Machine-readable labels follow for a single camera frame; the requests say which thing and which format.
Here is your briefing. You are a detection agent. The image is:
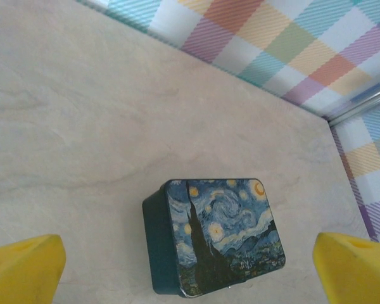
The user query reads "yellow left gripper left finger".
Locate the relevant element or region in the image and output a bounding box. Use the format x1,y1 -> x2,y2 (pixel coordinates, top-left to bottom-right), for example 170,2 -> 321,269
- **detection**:
0,234 -> 67,304

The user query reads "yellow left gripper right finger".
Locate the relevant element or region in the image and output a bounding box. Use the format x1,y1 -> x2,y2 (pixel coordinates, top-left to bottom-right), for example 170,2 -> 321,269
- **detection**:
314,232 -> 380,304

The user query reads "starry night tin box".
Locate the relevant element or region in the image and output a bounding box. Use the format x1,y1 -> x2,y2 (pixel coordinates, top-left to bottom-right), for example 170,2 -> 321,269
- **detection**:
142,177 -> 286,299

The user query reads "aluminium frame post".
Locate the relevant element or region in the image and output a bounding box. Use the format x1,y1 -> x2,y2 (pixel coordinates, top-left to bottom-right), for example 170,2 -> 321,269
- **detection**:
331,84 -> 380,126

